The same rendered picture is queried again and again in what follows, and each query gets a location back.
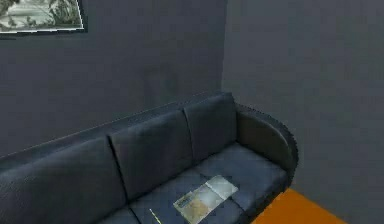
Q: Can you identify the dark grey sofa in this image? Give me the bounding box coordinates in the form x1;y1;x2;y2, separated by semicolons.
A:
0;91;300;224

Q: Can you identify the thin yellow pencil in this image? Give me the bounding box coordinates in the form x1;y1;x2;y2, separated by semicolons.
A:
148;208;163;224

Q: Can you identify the framed landscape wall picture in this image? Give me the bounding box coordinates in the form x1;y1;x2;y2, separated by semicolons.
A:
0;0;88;34

